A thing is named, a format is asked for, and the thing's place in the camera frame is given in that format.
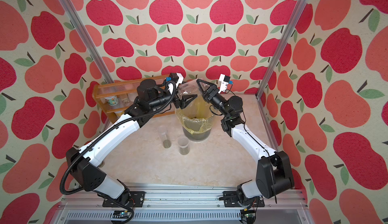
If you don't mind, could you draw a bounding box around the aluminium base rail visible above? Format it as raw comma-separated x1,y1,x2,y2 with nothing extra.
48,184,314,224

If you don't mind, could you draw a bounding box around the grey bin with yellow bag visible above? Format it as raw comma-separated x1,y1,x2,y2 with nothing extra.
175,96,215,142

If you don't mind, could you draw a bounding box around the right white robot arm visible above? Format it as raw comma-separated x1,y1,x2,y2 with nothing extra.
197,79,295,207

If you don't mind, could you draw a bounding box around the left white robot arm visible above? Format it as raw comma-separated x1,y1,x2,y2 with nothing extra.
59,73,197,210

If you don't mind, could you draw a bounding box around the right aluminium frame post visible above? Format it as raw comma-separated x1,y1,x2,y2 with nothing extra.
256,0,309,101

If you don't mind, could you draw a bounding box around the short clear jar with beans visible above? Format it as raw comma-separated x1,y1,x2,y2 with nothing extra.
178,137,190,155

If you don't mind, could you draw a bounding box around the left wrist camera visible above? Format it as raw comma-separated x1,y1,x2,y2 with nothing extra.
165,73,184,94

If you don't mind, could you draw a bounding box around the left aluminium frame post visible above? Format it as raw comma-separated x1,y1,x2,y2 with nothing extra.
59,0,114,83

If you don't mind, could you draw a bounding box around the tall clear jar with beans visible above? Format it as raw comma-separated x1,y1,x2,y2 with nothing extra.
158,126,172,149

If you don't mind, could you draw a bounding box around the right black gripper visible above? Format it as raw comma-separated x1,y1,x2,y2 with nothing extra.
199,81,229,122

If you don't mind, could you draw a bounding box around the white printed cup on shelf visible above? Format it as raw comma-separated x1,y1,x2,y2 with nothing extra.
105,96,119,106

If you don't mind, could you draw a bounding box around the orange wooden shelf rack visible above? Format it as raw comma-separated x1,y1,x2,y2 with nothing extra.
92,75,178,123

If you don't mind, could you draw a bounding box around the small circuit board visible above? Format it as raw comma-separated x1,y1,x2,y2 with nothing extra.
112,210,132,219

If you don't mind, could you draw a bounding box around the glass jar with mung beans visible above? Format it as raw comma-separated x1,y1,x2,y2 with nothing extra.
177,80,202,99

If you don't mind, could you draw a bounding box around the aluminium frame post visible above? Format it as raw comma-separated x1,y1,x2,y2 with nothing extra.
59,0,114,83
256,0,309,101

